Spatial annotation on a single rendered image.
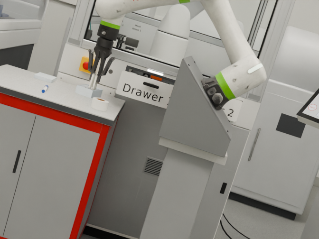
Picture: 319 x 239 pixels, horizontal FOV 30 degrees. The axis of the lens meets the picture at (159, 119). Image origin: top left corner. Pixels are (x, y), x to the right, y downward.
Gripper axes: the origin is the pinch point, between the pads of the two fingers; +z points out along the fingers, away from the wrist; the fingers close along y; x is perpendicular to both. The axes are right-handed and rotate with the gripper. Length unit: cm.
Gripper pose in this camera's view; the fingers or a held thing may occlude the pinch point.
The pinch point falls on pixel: (94, 81)
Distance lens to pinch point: 276.1
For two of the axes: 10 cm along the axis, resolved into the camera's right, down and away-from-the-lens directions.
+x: 2.8, -0.8, 9.6
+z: -2.9, 9.4, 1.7
